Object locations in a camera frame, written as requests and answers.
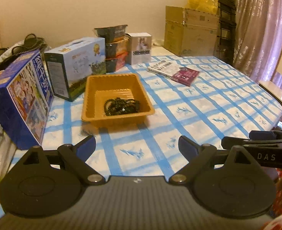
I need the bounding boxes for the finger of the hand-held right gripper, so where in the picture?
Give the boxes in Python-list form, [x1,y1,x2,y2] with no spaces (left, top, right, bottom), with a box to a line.
[249,129,282,140]
[221,136,282,149]

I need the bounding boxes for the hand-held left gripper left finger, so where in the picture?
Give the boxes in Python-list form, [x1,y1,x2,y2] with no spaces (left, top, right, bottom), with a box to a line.
[11,135,106,186]

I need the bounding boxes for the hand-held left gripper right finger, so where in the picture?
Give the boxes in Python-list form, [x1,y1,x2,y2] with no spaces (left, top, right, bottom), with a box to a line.
[168,135,264,185]

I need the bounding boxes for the brown bead necklace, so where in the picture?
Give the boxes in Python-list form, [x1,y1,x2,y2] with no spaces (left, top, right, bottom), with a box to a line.
[104,98,132,118]

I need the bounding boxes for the dark bead necklace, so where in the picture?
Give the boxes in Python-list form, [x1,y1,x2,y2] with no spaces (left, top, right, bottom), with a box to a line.
[112,97,141,115]

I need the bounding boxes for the yellow plastic tray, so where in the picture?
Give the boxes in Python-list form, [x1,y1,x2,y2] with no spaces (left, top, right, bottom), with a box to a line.
[81,74,155,128]

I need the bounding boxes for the blue checked tablecloth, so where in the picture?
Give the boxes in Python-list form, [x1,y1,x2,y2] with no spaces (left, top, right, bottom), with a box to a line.
[9,55,282,176]

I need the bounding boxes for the white and maroon book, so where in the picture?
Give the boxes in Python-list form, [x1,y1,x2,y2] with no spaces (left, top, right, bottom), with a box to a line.
[147,61,201,87]

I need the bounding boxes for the dark blue milk carton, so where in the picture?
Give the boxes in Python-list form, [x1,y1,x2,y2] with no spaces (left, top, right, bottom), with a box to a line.
[0,50,54,151]

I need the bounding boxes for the light blue milk carton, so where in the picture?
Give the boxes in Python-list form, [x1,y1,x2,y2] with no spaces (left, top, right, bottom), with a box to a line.
[44,37,107,102]

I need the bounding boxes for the red instant noodle bowl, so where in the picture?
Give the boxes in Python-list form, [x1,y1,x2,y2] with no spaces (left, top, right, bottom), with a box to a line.
[105,57,129,73]

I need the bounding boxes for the orange instant noodle bowl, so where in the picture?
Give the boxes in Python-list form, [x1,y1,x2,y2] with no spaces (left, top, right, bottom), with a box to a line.
[105,36,130,59]

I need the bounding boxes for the white printed box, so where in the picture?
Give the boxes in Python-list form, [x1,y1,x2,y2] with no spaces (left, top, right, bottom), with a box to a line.
[126,32,153,66]

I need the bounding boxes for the pink patterned curtain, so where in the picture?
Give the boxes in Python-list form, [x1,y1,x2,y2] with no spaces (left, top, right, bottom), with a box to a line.
[232,0,282,96]

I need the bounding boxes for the black folding rack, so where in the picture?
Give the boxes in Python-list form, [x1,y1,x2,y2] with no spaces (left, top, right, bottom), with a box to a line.
[212,0,237,65]

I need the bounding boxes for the large cardboard box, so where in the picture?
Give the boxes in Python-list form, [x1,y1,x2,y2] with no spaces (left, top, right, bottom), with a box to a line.
[164,5,220,57]

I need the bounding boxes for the black instant noodle bowl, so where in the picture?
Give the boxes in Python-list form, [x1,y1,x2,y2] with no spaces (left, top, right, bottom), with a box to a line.
[94,24,129,42]

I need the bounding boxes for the yellow plastic bag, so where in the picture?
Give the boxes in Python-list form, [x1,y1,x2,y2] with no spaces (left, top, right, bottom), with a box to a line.
[186,0,218,15]

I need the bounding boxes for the black bag with straps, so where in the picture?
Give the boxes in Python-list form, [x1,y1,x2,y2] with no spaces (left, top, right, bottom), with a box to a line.
[0,34,48,72]

